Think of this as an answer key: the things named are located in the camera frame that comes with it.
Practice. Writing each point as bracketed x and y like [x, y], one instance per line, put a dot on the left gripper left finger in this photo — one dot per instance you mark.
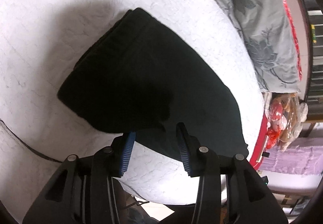
[81, 190]

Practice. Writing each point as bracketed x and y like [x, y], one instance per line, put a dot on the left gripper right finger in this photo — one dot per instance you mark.
[249, 200]

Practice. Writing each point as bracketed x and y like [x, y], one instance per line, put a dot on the black pants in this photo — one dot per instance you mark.
[141, 76]

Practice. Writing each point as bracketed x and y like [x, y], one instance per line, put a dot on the red blanket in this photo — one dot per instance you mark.
[261, 143]

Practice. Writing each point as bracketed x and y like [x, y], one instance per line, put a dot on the bagged plush toys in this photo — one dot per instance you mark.
[285, 114]

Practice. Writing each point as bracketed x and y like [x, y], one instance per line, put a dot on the white quilted bed cover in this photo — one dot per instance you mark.
[41, 41]

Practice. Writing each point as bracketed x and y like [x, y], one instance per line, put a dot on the grey floral pillow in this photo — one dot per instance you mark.
[265, 29]

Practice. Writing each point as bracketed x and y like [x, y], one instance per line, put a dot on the window with bars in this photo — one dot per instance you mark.
[311, 61]

